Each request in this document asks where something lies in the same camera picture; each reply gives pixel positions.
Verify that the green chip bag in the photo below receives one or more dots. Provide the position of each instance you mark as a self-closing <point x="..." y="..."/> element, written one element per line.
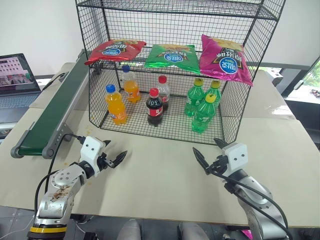
<point x="172" y="58"/>

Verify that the cola bottle red cap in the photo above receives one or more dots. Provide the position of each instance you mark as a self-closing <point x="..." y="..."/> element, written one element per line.
<point x="163" y="93"/>
<point x="154" y="110"/>

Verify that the black background desk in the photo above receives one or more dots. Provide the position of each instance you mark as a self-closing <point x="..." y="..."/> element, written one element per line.
<point x="305" y="112"/>

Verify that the green soda bottle yellow cap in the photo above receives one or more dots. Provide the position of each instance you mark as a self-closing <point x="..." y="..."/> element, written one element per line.
<point x="193" y="98"/>
<point x="216" y="93"/>
<point x="203" y="115"/>

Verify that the magenta chip bag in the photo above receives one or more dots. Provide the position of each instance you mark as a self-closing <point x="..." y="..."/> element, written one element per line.
<point x="225" y="62"/>

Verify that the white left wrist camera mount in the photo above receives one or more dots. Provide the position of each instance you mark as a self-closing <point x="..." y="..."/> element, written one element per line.
<point x="91" y="152"/>

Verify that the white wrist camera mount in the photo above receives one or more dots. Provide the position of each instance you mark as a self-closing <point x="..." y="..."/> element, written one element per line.
<point x="236" y="157"/>
<point x="91" y="152"/>

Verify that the red chip bag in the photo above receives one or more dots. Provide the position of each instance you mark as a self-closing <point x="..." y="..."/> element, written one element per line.
<point x="113" y="51"/>

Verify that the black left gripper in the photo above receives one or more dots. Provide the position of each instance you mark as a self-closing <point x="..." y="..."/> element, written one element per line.
<point x="105" y="163"/>

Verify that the open grey laptop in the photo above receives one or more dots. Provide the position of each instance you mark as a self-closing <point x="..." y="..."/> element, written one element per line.
<point x="15" y="90"/>

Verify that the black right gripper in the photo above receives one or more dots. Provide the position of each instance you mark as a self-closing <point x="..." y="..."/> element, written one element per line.
<point x="218" y="165"/>

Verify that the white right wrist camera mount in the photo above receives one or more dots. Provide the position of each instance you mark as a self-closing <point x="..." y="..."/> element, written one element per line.
<point x="236" y="157"/>

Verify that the green conveyor belt grey frame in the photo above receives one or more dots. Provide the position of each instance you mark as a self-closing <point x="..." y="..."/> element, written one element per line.
<point x="53" y="112"/>

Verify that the dark grey rounded shape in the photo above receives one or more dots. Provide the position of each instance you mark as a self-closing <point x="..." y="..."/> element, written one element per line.
<point x="130" y="230"/>

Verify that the magenta scrap under table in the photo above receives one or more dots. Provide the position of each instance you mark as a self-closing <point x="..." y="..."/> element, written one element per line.
<point x="247" y="235"/>

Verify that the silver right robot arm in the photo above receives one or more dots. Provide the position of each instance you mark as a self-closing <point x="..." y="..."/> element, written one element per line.
<point x="257" y="200"/>

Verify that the orange soda bottle blue cap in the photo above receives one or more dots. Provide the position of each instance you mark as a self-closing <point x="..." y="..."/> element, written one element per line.
<point x="131" y="88"/>
<point x="116" y="107"/>

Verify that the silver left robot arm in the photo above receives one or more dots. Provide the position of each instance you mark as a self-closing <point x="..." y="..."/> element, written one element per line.
<point x="58" y="190"/>

